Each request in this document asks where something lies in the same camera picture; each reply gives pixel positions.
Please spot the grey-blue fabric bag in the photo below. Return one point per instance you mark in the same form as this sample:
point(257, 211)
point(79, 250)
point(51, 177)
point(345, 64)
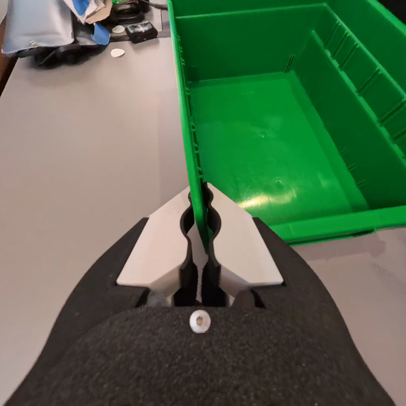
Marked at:
point(38, 25)

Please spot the white round disc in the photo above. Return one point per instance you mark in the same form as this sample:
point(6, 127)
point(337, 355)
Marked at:
point(118, 29)
point(117, 52)

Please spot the torn cardboard piece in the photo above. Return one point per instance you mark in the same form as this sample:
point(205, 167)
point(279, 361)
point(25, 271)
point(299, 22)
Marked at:
point(95, 11)

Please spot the black action camera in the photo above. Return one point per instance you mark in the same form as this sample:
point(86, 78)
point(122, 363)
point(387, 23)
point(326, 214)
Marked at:
point(141, 31)

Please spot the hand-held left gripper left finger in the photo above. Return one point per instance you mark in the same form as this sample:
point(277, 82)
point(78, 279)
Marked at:
point(152, 253)

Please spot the green plastic bin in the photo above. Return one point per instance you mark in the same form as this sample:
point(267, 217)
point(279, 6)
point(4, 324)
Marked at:
point(269, 127)

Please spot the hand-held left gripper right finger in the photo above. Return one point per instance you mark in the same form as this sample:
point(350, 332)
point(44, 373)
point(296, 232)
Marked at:
point(247, 253)

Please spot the blue tape piece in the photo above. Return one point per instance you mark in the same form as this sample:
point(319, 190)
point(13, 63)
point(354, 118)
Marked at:
point(101, 34)

